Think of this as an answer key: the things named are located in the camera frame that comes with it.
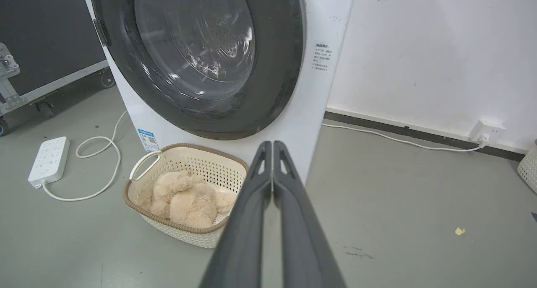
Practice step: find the cream perforated laundry basket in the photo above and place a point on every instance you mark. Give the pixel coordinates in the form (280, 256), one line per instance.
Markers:
(184, 162)

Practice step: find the white power strip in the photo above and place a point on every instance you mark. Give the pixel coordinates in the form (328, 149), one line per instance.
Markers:
(49, 160)

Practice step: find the yellow paper scrap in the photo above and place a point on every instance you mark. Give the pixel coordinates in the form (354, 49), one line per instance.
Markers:
(460, 231)

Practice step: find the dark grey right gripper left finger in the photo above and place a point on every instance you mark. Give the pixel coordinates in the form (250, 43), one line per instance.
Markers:
(245, 237)

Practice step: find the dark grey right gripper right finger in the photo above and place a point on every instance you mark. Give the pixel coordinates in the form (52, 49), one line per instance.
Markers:
(300, 237)

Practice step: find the white woven basket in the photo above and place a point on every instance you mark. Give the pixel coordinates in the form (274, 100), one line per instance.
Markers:
(529, 168)

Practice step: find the white washing machine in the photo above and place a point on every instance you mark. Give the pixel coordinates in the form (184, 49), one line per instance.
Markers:
(319, 49)

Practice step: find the white wall plug adapter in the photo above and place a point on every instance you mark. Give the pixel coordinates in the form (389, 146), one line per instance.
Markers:
(486, 133)

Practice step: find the dark round washing machine door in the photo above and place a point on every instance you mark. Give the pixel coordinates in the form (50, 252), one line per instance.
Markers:
(201, 57)

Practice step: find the black flight case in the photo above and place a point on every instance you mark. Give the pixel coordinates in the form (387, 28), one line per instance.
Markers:
(42, 40)

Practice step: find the beige plush teddy bear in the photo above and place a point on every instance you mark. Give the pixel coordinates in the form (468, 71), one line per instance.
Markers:
(188, 200)

